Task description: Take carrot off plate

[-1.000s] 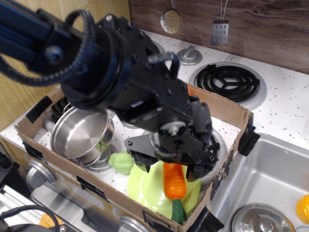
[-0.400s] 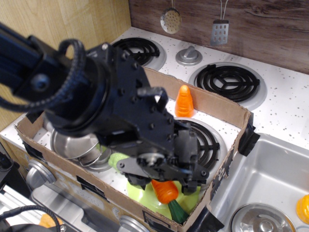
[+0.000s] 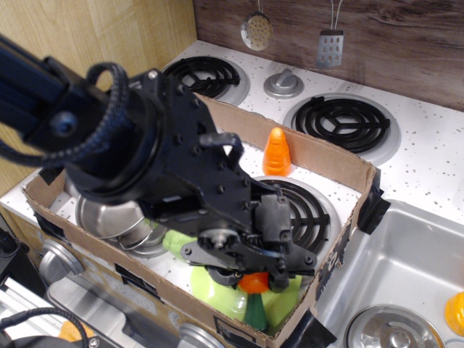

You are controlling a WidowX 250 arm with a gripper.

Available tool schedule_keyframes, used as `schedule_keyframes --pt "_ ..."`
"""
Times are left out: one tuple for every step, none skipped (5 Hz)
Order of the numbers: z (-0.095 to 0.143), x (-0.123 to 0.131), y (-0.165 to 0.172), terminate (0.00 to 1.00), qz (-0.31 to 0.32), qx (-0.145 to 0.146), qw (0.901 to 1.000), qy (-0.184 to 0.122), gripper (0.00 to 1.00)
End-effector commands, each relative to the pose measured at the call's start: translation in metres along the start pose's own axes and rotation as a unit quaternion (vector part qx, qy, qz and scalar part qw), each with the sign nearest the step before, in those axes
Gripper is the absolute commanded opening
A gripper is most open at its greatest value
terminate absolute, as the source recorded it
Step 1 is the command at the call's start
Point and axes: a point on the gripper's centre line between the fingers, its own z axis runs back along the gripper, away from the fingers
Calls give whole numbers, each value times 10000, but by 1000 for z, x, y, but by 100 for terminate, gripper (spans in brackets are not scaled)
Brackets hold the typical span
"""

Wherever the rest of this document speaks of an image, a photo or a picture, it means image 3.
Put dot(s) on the front right black burner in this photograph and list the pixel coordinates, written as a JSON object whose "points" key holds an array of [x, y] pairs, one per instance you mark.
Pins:
{"points": [[314, 220]]}

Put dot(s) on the silver front panel knob right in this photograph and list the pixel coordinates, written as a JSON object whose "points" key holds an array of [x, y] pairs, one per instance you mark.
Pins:
{"points": [[194, 336]]}

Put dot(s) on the hanging perforated metal spoon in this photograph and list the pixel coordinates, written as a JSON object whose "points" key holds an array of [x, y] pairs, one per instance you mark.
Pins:
{"points": [[256, 29]]}

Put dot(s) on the short orange carrot tip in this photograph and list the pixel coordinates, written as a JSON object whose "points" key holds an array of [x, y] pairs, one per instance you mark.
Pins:
{"points": [[276, 157]]}

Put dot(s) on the yellow toy in sink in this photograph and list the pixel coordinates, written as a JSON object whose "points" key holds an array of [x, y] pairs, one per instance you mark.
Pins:
{"points": [[453, 313]]}

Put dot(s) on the orange object bottom left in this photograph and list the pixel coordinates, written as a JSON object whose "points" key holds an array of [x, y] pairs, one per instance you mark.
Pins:
{"points": [[69, 332]]}

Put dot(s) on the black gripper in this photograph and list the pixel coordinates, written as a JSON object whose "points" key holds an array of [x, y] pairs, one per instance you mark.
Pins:
{"points": [[192, 182]]}

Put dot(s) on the silver front panel knob left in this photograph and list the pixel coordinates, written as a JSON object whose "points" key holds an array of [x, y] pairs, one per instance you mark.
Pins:
{"points": [[57, 263]]}

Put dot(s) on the black burner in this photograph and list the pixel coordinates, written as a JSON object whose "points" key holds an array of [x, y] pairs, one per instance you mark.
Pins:
{"points": [[355, 123], [213, 77], [314, 220]]}

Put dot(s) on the orange toy carrot green stem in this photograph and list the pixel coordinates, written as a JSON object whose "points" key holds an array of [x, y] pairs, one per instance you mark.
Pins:
{"points": [[255, 285]]}

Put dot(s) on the brown cardboard fence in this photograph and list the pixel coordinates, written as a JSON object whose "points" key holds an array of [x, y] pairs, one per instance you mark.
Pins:
{"points": [[158, 282]]}

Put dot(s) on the stainless steel pot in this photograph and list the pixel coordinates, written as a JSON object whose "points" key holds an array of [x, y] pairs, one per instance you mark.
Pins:
{"points": [[123, 223]]}

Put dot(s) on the silver back stove knob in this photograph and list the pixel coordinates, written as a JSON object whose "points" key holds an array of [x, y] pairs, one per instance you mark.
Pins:
{"points": [[284, 85]]}

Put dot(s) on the steel lid in sink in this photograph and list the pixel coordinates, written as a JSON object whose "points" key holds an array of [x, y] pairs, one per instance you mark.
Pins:
{"points": [[388, 325]]}

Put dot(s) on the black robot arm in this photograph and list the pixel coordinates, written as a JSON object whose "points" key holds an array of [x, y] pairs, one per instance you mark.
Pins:
{"points": [[91, 126]]}

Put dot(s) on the light green plastic plate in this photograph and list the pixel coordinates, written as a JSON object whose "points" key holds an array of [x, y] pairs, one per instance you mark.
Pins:
{"points": [[233, 302]]}

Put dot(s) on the grey toy sink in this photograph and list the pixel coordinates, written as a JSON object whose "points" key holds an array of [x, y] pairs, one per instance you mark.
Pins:
{"points": [[413, 259]]}

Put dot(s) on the back left black burner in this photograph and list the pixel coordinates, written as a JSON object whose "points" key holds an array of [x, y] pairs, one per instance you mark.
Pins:
{"points": [[213, 77]]}

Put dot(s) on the silver panel knob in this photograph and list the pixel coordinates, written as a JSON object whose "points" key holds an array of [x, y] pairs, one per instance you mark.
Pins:
{"points": [[57, 263], [194, 336]]}

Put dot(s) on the light green toy vegetable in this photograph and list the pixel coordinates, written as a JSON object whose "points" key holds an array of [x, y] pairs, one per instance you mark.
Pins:
{"points": [[174, 242]]}

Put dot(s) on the hanging slotted metal spatula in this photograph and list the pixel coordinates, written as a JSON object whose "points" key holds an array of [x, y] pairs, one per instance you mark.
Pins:
{"points": [[331, 41]]}

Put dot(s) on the back right black burner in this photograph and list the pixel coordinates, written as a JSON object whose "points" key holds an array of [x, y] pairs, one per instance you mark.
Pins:
{"points": [[355, 123]]}

